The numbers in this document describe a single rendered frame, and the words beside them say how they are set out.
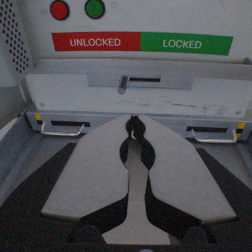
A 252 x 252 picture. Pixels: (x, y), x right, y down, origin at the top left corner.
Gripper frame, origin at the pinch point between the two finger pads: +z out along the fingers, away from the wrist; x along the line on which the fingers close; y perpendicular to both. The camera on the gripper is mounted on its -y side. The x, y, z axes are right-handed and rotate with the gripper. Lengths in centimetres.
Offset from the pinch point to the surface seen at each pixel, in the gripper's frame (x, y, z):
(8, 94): -34, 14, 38
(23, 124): -24.8, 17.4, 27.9
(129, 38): -0.2, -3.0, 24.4
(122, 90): -1.0, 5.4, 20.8
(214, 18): 13.4, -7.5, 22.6
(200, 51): 12.5, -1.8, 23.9
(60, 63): -12.0, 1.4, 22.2
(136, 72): 1.2, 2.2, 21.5
